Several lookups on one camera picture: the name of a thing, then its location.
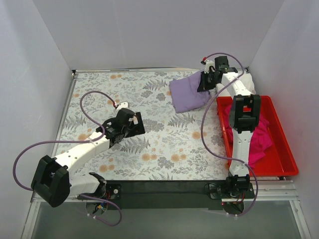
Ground aluminium frame rail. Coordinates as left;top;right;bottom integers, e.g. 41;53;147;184
24;69;310;239

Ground floral table mat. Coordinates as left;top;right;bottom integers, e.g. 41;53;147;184
56;70;228;180

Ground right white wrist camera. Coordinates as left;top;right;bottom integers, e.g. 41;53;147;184
201;57;215;74

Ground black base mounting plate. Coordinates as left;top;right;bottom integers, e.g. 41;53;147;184
78;180;257;213

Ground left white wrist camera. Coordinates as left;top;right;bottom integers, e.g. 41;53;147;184
115;102;130;111

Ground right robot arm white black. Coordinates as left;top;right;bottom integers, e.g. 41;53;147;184
197;53;261;202

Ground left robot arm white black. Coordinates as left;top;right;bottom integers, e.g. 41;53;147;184
31;108;145;208

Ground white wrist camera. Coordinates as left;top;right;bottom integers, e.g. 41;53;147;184
201;57;215;74
115;102;130;111

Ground purple t shirt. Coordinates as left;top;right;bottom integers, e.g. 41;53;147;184
169;71;211;113

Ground magenta t shirt in bin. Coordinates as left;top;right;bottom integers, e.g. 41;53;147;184
221;105;273;169

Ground white folded t shirt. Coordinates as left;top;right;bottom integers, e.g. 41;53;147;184
215;72;256;97

